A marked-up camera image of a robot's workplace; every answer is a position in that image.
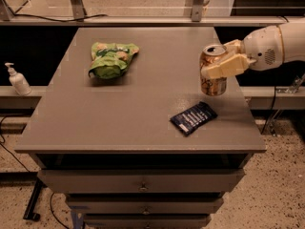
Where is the drawer knob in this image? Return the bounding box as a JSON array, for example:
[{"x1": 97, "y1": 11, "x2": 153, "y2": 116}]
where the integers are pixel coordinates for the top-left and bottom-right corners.
[
  {"x1": 142, "y1": 208, "x2": 151, "y2": 216},
  {"x1": 138, "y1": 183, "x2": 149, "y2": 192}
]

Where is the orange soda can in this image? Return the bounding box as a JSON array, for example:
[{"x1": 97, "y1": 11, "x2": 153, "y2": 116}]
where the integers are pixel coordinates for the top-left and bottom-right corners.
[{"x1": 199, "y1": 44, "x2": 227, "y2": 96}]

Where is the top drawer knob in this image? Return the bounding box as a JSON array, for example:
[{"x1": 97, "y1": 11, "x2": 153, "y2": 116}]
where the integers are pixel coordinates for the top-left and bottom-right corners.
[{"x1": 138, "y1": 183, "x2": 149, "y2": 192}]

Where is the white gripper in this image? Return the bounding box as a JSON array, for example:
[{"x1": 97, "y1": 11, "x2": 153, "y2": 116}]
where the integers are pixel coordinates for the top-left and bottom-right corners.
[{"x1": 201, "y1": 26, "x2": 284, "y2": 79}]

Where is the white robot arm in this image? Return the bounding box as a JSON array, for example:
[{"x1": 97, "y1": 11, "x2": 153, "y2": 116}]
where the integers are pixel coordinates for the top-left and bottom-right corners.
[{"x1": 201, "y1": 18, "x2": 305, "y2": 79}]

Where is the middle drawer knob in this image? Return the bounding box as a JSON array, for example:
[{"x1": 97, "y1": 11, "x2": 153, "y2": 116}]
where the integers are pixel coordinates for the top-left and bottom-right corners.
[{"x1": 142, "y1": 208, "x2": 151, "y2": 216}]

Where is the black floor cable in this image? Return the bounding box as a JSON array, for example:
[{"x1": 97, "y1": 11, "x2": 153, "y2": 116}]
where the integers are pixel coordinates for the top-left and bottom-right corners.
[{"x1": 0, "y1": 113, "x2": 72, "y2": 229}]

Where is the grey drawer cabinet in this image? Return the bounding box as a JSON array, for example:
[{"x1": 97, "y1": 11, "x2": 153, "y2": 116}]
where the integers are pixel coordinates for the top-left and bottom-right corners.
[{"x1": 16, "y1": 27, "x2": 265, "y2": 229}]

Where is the black cable on rail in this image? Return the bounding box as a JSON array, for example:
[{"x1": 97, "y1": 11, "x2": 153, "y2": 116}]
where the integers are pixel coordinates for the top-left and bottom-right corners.
[{"x1": 13, "y1": 12, "x2": 109, "y2": 23}]

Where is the white pump bottle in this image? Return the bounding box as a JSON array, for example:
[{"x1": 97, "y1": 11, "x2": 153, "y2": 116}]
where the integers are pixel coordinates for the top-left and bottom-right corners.
[{"x1": 5, "y1": 62, "x2": 31, "y2": 95}]

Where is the green chip bag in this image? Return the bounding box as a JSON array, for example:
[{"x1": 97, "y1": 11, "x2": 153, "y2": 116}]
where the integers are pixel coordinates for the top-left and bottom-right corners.
[{"x1": 89, "y1": 42, "x2": 139, "y2": 80}]

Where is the black floor bracket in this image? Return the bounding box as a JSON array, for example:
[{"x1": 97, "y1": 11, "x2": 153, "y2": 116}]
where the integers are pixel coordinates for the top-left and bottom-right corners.
[{"x1": 23, "y1": 178, "x2": 44, "y2": 221}]

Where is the blue rxbar wrapper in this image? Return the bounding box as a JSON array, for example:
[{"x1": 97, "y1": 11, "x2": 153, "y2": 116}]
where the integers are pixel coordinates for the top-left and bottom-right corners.
[{"x1": 170, "y1": 101, "x2": 217, "y2": 136}]

